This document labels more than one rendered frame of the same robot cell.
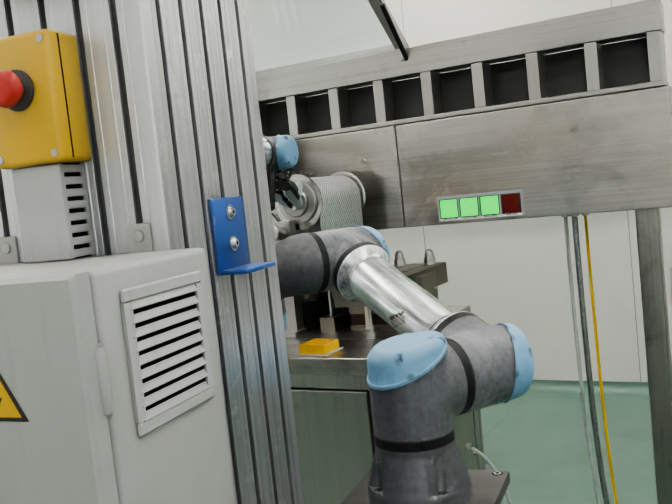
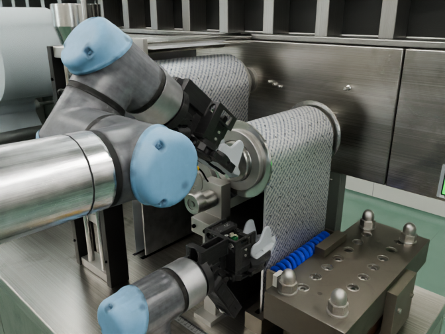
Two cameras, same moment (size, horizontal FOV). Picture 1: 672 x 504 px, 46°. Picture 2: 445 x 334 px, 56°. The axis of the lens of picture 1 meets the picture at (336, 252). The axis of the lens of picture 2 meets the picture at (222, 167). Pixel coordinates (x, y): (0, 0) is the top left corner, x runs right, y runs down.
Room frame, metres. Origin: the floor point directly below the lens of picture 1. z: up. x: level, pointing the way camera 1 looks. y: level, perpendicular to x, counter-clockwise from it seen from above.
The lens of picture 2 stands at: (1.41, -0.05, 1.51)
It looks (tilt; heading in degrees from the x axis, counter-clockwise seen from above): 20 degrees down; 13
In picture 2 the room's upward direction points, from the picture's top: straight up
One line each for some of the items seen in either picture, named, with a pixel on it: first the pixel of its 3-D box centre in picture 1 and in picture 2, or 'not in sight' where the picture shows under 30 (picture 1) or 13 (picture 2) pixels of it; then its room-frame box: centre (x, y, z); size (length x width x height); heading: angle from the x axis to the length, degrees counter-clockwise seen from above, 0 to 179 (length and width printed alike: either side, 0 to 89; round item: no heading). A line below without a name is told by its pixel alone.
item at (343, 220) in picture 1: (345, 246); (298, 213); (2.21, -0.03, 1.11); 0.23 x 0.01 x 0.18; 151
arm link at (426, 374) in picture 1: (413, 382); not in sight; (1.14, -0.09, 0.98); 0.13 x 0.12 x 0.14; 119
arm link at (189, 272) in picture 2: not in sight; (182, 282); (1.93, 0.13, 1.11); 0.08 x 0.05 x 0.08; 61
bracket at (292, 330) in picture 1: (286, 278); (210, 254); (2.12, 0.14, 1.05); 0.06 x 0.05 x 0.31; 151
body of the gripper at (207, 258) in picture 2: not in sight; (218, 258); (2.00, 0.09, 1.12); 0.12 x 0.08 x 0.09; 151
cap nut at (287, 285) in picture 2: not in sight; (288, 279); (2.06, -0.02, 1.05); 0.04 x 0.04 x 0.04
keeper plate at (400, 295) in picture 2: (428, 293); (399, 305); (2.15, -0.24, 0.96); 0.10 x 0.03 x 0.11; 151
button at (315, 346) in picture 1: (319, 346); not in sight; (1.85, 0.06, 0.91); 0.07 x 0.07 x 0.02; 61
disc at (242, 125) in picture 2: (298, 202); (239, 159); (2.14, 0.09, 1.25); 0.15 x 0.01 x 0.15; 60
